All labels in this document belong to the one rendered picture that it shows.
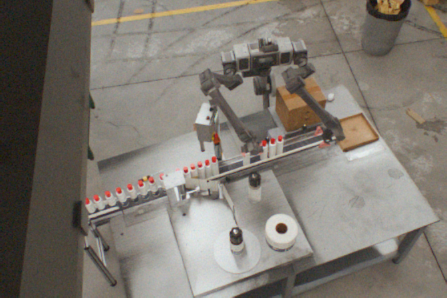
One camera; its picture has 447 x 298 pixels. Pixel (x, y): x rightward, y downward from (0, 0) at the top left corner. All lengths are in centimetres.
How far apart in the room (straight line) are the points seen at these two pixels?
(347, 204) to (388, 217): 28
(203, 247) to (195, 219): 21
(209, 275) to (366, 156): 145
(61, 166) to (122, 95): 472
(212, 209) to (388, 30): 293
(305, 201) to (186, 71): 250
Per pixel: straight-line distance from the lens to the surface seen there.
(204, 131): 288
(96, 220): 330
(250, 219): 313
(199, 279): 299
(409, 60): 553
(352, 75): 523
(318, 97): 345
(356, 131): 367
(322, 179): 338
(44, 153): 41
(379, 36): 529
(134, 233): 324
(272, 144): 324
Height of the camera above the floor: 370
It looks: 54 degrees down
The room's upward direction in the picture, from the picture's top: 6 degrees counter-clockwise
